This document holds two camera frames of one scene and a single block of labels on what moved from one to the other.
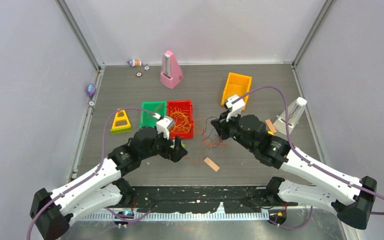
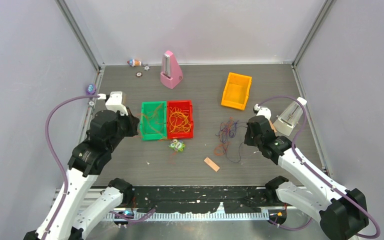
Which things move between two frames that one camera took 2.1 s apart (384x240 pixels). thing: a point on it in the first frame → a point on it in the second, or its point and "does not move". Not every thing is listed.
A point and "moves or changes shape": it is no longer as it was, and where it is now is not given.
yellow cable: (181, 123) does not move
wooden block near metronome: (270, 125) does not move
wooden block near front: (211, 163) does not move
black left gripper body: (162, 146) → (127, 126)
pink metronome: (171, 74) does not move
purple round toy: (91, 89) does not move
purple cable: (210, 117) moves or changes shape
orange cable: (213, 144) → (221, 148)
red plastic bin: (181, 112) does not move
